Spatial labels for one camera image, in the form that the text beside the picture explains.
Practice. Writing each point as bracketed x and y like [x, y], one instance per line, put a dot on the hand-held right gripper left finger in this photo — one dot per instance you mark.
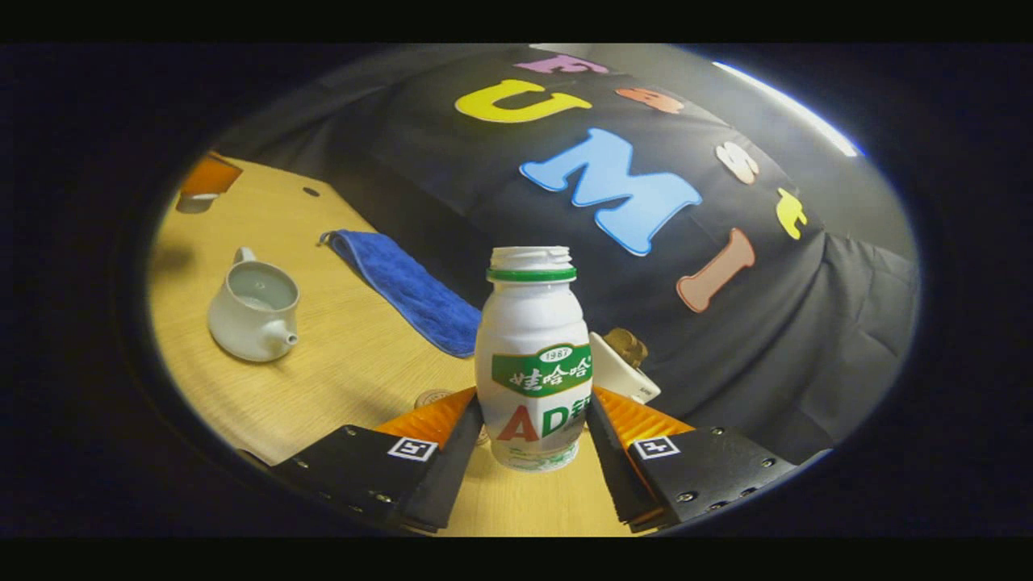
[452, 468]

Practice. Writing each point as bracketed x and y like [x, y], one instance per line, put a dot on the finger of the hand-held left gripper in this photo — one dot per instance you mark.
[208, 176]

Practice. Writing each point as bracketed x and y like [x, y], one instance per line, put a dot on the black backdrop cloth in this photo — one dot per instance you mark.
[726, 355]

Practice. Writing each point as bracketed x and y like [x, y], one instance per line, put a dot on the white ceramic teacup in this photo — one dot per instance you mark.
[242, 331]

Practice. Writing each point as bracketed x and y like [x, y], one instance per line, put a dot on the white water bottle green label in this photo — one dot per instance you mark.
[533, 323]

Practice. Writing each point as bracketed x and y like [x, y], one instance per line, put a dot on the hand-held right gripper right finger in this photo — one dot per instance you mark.
[617, 468]

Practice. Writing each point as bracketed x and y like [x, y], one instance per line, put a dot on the round cork coaster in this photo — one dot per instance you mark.
[432, 398]

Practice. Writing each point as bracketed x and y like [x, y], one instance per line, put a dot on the blue towel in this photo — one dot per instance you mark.
[411, 294]

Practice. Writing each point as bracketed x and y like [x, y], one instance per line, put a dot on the white toaster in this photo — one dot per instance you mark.
[617, 379]

